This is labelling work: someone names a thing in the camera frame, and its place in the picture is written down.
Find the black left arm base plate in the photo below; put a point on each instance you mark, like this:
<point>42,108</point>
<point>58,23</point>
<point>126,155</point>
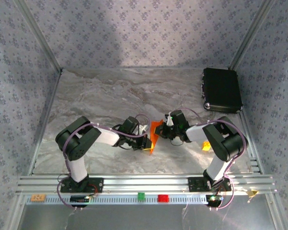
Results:
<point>96,185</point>

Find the yellow toy block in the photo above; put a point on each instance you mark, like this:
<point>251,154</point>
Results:
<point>206,146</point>

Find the aluminium frame post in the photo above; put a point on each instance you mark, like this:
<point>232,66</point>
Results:
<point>38,33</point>
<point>252,33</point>

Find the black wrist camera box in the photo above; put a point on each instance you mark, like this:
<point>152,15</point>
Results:
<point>129,124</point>
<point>180,118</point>

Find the yellow folded paper piece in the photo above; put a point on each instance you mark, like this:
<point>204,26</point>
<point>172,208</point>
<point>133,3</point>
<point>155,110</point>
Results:
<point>252,193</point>

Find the orange paper sheet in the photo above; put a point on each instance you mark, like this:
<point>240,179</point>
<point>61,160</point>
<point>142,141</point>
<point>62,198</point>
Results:
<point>154,139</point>

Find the orange flat toy brick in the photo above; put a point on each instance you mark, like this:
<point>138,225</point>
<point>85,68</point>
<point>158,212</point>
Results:
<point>38,198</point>

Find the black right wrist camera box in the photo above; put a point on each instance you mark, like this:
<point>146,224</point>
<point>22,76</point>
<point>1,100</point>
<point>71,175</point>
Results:
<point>180,118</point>

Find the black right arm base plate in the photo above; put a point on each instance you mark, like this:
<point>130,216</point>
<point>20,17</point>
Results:
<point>196,184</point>

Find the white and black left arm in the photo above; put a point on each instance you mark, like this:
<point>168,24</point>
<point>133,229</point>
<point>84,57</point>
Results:
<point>78,170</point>

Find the green toy block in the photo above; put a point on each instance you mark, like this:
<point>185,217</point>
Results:
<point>141,196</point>

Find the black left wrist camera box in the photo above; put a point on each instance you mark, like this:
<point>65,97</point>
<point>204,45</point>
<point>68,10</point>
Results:
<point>129,124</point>

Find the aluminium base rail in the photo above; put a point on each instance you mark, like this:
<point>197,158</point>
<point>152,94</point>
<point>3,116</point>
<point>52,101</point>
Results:
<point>144,184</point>

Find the red toy brick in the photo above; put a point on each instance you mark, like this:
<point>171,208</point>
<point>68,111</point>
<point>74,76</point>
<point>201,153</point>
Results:
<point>163,198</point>

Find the floral patterned backdrop cloth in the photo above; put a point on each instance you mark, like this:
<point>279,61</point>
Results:
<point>144,36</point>

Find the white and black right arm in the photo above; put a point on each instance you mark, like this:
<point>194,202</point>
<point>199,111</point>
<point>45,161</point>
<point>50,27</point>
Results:
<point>217,167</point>

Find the black hard case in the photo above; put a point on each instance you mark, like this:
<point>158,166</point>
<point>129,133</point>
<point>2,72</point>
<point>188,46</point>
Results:
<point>222,91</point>

